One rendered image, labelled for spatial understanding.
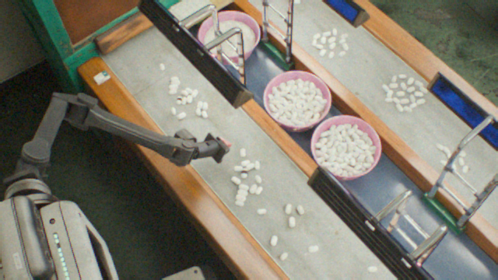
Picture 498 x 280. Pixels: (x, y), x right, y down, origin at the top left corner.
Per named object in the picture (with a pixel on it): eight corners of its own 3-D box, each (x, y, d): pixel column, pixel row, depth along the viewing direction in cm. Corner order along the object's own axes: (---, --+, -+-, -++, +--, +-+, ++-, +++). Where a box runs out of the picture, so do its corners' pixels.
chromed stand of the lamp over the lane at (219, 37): (214, 124, 227) (202, 54, 188) (185, 92, 235) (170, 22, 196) (250, 99, 232) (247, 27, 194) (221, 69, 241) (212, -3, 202)
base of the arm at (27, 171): (22, 215, 141) (1, 183, 133) (21, 195, 147) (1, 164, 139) (52, 203, 142) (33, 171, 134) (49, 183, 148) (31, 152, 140)
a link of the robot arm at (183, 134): (177, 168, 189) (187, 147, 185) (157, 148, 194) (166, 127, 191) (201, 163, 199) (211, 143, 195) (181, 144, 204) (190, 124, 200)
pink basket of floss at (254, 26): (255, 74, 239) (255, 60, 230) (194, 68, 242) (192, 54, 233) (264, 27, 252) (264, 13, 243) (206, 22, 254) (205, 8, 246)
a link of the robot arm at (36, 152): (47, 108, 184) (54, 83, 180) (84, 121, 188) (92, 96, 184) (12, 182, 146) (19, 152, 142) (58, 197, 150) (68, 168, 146)
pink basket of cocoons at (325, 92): (310, 149, 220) (312, 137, 211) (251, 121, 227) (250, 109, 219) (339, 100, 231) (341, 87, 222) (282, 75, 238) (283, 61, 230)
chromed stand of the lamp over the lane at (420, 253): (383, 306, 188) (412, 268, 149) (345, 265, 196) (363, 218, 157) (419, 271, 193) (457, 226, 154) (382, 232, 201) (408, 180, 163)
